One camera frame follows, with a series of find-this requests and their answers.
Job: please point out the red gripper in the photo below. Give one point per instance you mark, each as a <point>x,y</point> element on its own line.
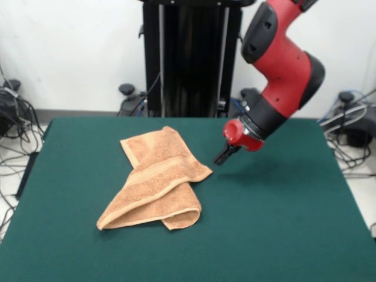
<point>238,135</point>

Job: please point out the tan terry towel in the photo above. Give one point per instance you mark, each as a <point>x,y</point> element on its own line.
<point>158,182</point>

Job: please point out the dark green table cloth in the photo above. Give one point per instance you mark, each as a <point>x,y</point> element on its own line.
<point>264,205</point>

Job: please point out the black stand base foot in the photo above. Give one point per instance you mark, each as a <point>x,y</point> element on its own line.
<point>4,117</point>
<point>357,138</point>

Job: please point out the black pedestal foot knob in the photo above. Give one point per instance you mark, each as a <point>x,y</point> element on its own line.
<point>248,94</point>
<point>127,89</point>

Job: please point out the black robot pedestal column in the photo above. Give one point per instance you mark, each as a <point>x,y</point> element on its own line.
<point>182,58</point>

